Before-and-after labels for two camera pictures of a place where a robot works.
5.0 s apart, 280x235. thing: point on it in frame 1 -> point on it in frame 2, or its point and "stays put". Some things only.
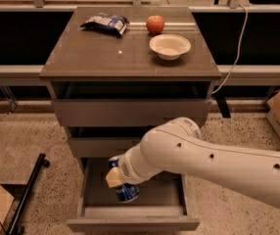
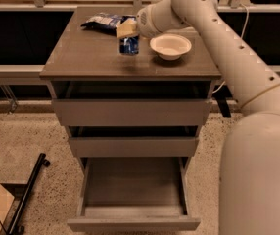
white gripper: [122, 166] -> [145, 23]
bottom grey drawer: [162, 205] stays put
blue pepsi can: [126, 192] -> [129, 45]
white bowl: [169, 46] stays put
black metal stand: [15, 228] stays put
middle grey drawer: [106, 141] stays put
